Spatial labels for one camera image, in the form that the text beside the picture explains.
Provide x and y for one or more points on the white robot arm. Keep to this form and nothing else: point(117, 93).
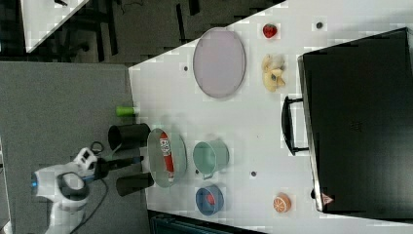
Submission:
point(68, 188)

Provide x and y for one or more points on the blue bowl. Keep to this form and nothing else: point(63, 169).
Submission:
point(201, 200)

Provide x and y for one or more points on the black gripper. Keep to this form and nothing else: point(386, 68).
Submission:
point(102, 167)

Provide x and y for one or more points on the green oval strainer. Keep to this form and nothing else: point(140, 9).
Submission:
point(158, 165)

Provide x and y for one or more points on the green metal mug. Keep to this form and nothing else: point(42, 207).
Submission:
point(210, 157)

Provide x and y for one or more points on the red strawberry in bowl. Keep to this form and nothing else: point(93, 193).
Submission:
point(210, 199)

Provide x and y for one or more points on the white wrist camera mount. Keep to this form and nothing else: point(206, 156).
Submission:
point(85, 158)

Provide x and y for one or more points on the orange half slice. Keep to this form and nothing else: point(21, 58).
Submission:
point(282, 203)

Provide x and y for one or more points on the green lime toy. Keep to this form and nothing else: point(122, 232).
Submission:
point(124, 111)

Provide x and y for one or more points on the black toaster oven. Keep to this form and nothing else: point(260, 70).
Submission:
point(357, 99)

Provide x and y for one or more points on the red plush ketchup bottle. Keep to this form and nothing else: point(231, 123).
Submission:
point(165, 147)

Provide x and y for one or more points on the black cylinder cup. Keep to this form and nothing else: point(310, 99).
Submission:
point(127, 185)

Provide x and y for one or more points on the black frying pan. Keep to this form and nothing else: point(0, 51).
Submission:
point(128, 136)

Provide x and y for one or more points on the grey round plate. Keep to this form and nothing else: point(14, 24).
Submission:
point(219, 62)

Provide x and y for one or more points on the peeled banana toy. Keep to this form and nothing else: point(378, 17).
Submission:
point(272, 67)

